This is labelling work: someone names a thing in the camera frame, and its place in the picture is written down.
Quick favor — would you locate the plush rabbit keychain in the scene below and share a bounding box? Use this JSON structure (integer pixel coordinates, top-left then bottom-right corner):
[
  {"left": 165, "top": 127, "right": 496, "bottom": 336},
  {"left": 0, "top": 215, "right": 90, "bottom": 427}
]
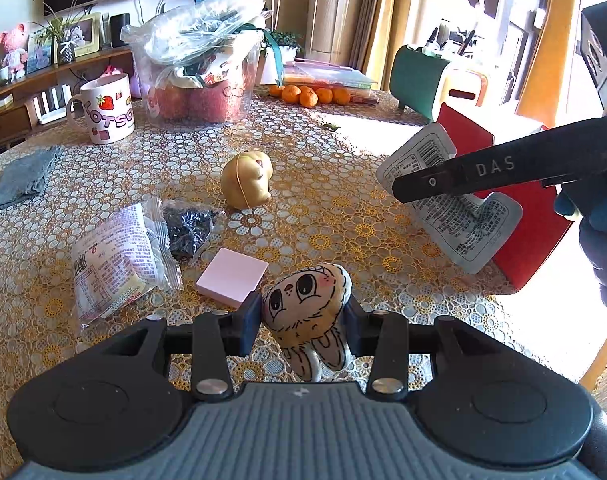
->
[{"left": 261, "top": 262, "right": 354, "bottom": 382}]

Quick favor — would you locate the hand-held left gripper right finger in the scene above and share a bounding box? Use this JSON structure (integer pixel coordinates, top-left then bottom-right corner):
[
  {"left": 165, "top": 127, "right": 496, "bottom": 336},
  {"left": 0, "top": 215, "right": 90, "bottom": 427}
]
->
[{"left": 343, "top": 300, "right": 504, "bottom": 396}]

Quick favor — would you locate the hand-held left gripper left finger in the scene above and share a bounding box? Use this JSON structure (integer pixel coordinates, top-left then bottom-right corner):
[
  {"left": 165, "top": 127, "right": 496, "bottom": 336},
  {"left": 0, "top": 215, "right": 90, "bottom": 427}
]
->
[{"left": 104, "top": 292, "right": 262, "bottom": 402}]

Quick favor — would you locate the pink plush doll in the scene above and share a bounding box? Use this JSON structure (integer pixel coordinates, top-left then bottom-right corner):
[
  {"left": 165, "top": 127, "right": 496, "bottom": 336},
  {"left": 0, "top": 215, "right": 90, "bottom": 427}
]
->
[{"left": 0, "top": 22, "right": 28, "bottom": 82}]

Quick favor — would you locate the blue picture card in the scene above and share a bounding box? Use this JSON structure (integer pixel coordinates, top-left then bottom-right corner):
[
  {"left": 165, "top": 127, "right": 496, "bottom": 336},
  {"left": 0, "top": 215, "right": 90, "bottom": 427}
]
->
[{"left": 26, "top": 34, "right": 54, "bottom": 75}]

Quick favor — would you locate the grass plant in vase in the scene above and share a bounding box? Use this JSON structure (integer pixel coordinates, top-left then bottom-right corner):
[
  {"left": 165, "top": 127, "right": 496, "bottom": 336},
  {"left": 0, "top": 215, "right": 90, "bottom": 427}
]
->
[{"left": 28, "top": 0, "right": 92, "bottom": 66}]

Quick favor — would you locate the yellow giraffe chair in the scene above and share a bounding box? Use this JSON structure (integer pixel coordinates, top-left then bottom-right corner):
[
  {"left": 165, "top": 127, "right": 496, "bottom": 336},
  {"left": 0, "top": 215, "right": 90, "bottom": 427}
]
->
[{"left": 513, "top": 0, "right": 607, "bottom": 396}]

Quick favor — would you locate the white spout pouch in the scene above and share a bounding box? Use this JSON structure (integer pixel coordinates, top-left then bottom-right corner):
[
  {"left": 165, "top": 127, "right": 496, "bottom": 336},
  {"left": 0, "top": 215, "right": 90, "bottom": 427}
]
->
[{"left": 376, "top": 122, "right": 524, "bottom": 276}]

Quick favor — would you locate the white snack packet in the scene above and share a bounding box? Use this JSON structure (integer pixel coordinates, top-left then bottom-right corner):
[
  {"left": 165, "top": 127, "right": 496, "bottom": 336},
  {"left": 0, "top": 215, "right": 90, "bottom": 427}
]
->
[{"left": 71, "top": 196, "right": 184, "bottom": 333}]

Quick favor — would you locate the clear plastic bag of goods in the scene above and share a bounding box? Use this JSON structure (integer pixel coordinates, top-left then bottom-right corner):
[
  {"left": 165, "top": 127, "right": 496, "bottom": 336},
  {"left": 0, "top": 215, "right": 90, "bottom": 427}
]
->
[{"left": 121, "top": 0, "right": 267, "bottom": 125}]

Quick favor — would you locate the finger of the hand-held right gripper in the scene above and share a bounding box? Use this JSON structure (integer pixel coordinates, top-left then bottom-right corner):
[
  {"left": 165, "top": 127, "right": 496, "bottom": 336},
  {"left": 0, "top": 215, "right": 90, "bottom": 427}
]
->
[{"left": 391, "top": 115, "right": 607, "bottom": 206}]

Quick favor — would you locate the person's right hand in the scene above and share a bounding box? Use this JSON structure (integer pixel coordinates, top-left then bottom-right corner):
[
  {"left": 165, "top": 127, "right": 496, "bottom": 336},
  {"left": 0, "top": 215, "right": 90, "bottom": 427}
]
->
[{"left": 555, "top": 172, "right": 607, "bottom": 311}]

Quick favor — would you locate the black speaker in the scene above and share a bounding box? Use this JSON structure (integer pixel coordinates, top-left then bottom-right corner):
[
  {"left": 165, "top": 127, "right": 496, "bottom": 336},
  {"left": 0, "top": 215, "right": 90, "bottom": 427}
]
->
[{"left": 110, "top": 12, "right": 131, "bottom": 49}]

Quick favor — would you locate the white strawberry print mug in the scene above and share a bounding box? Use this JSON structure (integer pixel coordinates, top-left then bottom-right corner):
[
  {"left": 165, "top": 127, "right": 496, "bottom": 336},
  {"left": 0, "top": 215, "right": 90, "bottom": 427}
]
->
[{"left": 66, "top": 72, "right": 135, "bottom": 146}]

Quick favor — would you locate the small pink block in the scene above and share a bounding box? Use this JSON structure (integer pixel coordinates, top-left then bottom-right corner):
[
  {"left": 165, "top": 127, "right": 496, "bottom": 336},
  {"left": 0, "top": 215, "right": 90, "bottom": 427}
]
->
[{"left": 196, "top": 247, "right": 269, "bottom": 308}]

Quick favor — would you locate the wooden television cabinet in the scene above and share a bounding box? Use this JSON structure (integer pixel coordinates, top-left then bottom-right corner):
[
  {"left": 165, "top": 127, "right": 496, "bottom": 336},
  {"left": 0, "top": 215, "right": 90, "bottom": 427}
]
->
[{"left": 0, "top": 47, "right": 139, "bottom": 153}]

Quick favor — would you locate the grey folded cloth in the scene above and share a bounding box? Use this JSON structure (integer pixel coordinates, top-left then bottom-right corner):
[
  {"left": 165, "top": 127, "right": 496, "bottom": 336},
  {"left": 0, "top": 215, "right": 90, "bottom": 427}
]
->
[{"left": 0, "top": 145, "right": 63, "bottom": 213}]

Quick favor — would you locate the beige standing air conditioner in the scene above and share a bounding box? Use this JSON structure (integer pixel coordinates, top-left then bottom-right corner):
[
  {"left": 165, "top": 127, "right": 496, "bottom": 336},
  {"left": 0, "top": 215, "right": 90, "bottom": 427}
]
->
[{"left": 303, "top": 0, "right": 369, "bottom": 61}]

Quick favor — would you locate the lace-covered desktop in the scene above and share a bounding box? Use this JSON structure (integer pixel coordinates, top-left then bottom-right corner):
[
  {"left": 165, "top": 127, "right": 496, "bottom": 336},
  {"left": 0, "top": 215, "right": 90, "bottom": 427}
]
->
[{"left": 0, "top": 87, "right": 607, "bottom": 441}]

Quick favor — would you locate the red cardboard box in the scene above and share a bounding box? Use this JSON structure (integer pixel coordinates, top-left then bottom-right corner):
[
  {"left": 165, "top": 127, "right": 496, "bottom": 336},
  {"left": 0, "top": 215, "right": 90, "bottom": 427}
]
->
[{"left": 436, "top": 102, "right": 575, "bottom": 291}]

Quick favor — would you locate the yellow curtain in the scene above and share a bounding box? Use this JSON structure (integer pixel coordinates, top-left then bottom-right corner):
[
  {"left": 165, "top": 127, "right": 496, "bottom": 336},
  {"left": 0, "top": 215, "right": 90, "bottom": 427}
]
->
[{"left": 361, "top": 0, "right": 414, "bottom": 76}]

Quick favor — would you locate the white router with antennas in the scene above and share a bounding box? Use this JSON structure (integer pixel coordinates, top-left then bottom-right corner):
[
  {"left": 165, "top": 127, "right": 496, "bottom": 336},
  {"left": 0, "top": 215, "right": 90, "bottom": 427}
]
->
[{"left": 32, "top": 85, "right": 73, "bottom": 125}]

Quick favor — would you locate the cream photo frame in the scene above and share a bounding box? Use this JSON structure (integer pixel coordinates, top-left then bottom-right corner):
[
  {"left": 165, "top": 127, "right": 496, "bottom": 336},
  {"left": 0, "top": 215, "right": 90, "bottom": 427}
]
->
[{"left": 58, "top": 11, "right": 102, "bottom": 58}]

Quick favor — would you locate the clear packet of dark snacks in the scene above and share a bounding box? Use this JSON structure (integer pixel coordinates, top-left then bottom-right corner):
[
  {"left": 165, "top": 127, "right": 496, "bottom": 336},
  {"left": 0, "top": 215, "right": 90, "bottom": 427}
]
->
[{"left": 161, "top": 199, "right": 227, "bottom": 262}]

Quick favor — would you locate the yellow plush toy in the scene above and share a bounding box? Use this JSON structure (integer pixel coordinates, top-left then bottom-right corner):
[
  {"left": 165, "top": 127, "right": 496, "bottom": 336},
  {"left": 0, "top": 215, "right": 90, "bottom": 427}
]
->
[{"left": 221, "top": 150, "right": 274, "bottom": 211}]

